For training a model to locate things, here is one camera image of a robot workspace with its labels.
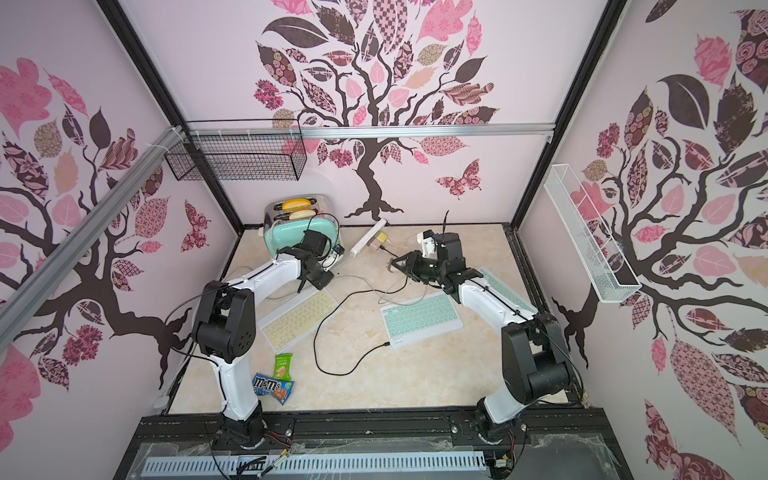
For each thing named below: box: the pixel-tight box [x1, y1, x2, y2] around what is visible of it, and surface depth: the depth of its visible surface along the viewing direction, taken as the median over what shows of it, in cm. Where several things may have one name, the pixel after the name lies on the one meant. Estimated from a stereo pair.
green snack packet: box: [273, 353, 294, 381], surface depth 86 cm
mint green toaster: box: [263, 194, 340, 256], surface depth 102 cm
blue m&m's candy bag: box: [252, 372, 295, 406], surface depth 81 cm
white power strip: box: [349, 218, 387, 258], surface depth 112 cm
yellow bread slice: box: [281, 198, 311, 212], surface depth 103 cm
